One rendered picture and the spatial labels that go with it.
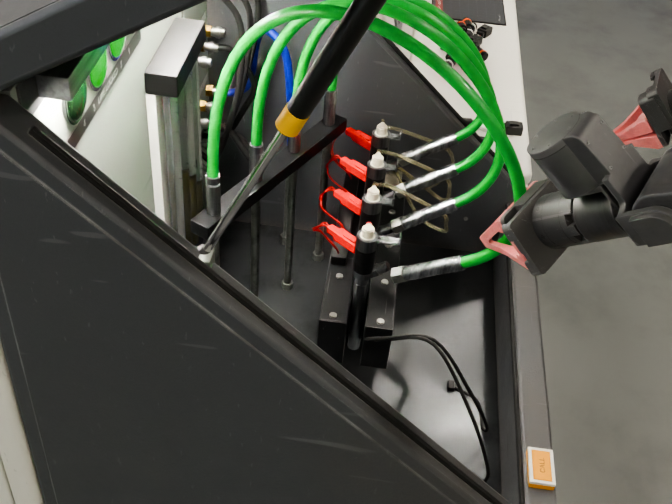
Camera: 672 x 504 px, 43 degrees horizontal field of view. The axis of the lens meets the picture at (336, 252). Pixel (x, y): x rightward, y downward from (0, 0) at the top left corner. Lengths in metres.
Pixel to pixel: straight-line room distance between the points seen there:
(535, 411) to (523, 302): 0.20
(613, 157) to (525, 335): 0.48
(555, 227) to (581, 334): 1.79
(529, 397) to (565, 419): 1.27
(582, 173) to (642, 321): 1.98
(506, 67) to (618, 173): 0.99
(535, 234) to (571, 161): 0.12
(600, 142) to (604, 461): 1.65
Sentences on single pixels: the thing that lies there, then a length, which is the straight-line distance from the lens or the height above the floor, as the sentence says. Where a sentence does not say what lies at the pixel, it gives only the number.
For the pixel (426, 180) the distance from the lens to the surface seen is 1.24.
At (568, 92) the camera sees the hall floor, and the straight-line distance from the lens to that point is 3.79.
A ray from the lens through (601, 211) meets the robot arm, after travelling 0.83.
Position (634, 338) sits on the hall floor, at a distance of 2.71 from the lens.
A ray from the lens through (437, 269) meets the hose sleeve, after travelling 1.01.
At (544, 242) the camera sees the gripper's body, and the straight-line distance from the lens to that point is 0.90.
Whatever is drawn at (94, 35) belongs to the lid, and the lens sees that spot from 0.58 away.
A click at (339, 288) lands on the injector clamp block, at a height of 0.98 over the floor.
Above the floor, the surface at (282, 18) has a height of 1.40.
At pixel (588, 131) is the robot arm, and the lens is 0.79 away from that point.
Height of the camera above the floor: 1.81
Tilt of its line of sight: 41 degrees down
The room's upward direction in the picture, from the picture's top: 6 degrees clockwise
